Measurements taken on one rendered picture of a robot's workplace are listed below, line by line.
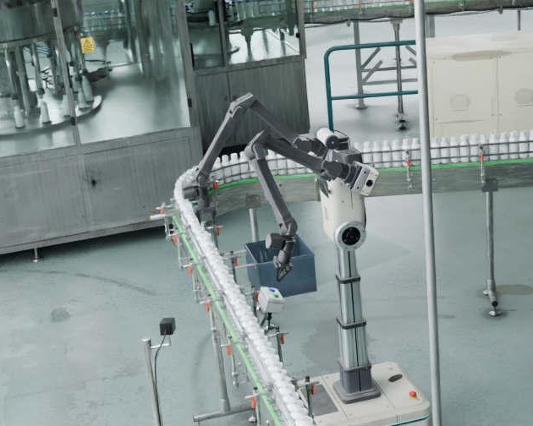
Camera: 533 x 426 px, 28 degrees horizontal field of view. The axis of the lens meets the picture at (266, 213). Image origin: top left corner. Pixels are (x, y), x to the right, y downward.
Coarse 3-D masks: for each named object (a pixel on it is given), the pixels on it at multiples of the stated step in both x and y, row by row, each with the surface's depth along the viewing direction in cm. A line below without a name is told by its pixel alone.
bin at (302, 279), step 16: (256, 256) 586; (272, 256) 589; (304, 256) 559; (256, 272) 561; (272, 272) 558; (288, 272) 560; (304, 272) 563; (256, 288) 569; (288, 288) 563; (304, 288) 566
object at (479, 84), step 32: (512, 32) 905; (448, 64) 863; (480, 64) 861; (512, 64) 859; (448, 96) 872; (480, 96) 871; (512, 96) 869; (448, 128) 882; (480, 128) 881; (512, 128) 879
